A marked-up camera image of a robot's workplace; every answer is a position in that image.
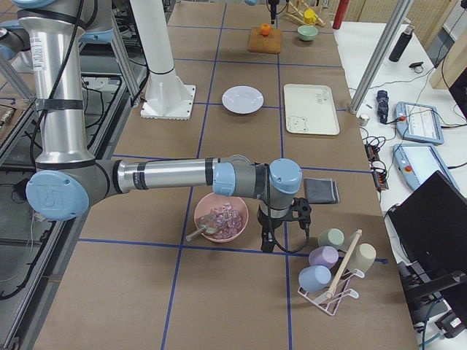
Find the beige cup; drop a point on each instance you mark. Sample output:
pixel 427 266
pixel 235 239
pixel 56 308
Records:
pixel 362 258

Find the blue cup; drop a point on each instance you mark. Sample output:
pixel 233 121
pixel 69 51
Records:
pixel 314 278

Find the upper teach pendant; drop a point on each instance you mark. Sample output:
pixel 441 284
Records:
pixel 418 122

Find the folded dark umbrella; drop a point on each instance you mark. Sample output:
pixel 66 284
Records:
pixel 382 106

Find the red bottle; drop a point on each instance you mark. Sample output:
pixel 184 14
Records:
pixel 340 14

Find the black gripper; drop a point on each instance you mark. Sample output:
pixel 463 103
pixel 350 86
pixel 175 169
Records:
pixel 267 222

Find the metal scoop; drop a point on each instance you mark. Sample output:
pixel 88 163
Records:
pixel 206 224

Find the white plate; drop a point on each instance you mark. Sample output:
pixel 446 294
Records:
pixel 242 99

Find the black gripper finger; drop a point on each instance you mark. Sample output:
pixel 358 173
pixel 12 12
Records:
pixel 273 10

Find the wooden tray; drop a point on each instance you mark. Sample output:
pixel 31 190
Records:
pixel 271 44

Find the green cup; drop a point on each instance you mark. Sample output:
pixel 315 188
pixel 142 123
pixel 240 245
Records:
pixel 331 237

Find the clear ice cubes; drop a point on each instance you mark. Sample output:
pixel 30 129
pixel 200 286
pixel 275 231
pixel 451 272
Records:
pixel 229 221

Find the cream bear tray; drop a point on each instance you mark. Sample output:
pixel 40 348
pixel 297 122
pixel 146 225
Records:
pixel 310 110

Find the yellow cup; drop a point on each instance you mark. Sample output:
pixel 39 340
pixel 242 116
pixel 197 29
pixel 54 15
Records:
pixel 310 17

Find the black bottle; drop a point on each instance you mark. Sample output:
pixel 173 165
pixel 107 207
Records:
pixel 401 44

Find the pink bowl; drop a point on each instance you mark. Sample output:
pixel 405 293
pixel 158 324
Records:
pixel 212 200

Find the wooden rack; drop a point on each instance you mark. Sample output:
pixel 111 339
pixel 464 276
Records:
pixel 295 10

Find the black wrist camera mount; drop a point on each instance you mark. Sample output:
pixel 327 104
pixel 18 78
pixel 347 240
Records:
pixel 300 211

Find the green bowl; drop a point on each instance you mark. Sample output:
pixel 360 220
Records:
pixel 307 33

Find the grey folded cloth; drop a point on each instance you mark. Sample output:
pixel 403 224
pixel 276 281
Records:
pixel 321 191

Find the white cup rack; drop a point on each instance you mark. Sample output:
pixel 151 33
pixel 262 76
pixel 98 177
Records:
pixel 330 297

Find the lower teach pendant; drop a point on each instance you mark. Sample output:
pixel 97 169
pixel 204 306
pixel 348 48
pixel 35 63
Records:
pixel 417 162

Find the black laptop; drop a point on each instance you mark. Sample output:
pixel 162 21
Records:
pixel 431 225

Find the orange fruit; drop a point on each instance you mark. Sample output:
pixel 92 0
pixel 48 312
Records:
pixel 265 29

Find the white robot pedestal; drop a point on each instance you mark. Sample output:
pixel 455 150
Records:
pixel 166 96

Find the teach pendant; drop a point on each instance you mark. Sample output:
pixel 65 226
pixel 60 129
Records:
pixel 417 162
pixel 418 122

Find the purple cup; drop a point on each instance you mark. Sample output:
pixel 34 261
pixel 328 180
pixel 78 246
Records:
pixel 324 255

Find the aluminium frame post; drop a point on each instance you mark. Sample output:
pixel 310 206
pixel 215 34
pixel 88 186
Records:
pixel 391 29

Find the small silver cap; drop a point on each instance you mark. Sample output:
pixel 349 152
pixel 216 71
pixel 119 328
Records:
pixel 363 120

